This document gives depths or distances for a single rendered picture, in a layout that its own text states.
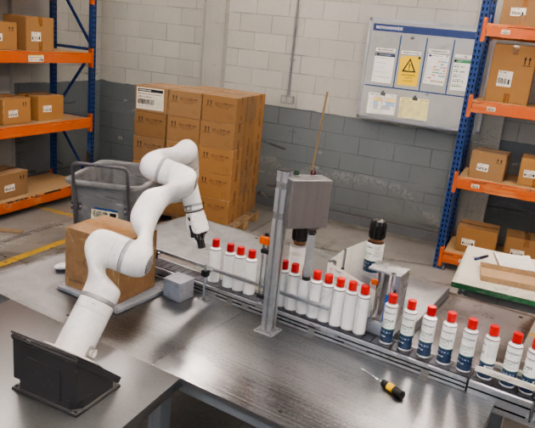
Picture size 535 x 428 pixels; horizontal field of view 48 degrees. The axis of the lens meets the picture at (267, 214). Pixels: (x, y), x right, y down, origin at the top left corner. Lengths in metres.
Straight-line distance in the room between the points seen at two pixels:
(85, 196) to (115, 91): 3.71
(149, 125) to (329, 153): 2.10
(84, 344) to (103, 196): 2.82
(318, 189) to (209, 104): 3.66
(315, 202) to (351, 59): 4.64
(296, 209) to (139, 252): 0.61
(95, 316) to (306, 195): 0.87
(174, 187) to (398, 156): 4.76
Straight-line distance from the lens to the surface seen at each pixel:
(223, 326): 2.50
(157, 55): 7.93
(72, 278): 2.74
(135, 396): 2.06
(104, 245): 2.07
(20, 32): 6.48
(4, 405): 2.07
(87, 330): 2.02
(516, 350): 2.28
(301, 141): 7.06
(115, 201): 4.72
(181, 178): 2.24
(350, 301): 2.41
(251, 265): 2.61
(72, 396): 1.95
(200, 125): 5.90
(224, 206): 5.94
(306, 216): 2.29
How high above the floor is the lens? 1.97
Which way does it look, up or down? 16 degrees down
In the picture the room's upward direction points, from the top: 6 degrees clockwise
